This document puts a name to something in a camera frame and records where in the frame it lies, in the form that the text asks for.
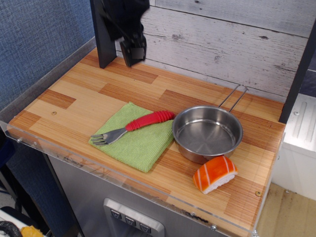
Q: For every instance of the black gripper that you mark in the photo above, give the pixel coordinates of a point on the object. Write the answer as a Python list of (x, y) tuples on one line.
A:
[(122, 18)]

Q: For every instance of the red handled metal fork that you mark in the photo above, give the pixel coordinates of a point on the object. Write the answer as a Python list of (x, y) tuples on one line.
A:
[(112, 136)]

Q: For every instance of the green cloth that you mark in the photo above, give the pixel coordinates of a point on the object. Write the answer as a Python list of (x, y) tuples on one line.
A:
[(140, 148)]

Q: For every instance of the small steel pan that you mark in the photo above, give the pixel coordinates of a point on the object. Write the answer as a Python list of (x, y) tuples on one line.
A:
[(204, 132)]

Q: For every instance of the clear acrylic edge guard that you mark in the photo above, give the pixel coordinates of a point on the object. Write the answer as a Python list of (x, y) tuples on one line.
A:
[(166, 193)]

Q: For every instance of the salmon nigiri sushi toy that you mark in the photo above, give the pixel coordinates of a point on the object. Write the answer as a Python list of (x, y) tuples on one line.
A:
[(214, 173)]

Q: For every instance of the silver button control panel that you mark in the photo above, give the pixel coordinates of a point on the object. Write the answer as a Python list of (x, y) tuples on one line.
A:
[(125, 221)]

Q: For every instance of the white ribbed sink unit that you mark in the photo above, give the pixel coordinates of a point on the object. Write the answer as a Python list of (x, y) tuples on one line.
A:
[(300, 130)]

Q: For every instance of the yellow object at corner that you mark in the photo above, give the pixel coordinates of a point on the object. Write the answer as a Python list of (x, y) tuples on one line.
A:
[(31, 231)]

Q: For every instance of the dark left vertical post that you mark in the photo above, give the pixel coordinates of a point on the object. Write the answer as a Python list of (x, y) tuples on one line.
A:
[(105, 47)]

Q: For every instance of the dark vertical post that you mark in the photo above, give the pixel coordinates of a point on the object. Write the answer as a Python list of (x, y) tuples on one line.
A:
[(299, 76), (105, 47)]

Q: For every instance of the dark right vertical post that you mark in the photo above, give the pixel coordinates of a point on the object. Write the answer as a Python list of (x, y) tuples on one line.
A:
[(299, 76)]

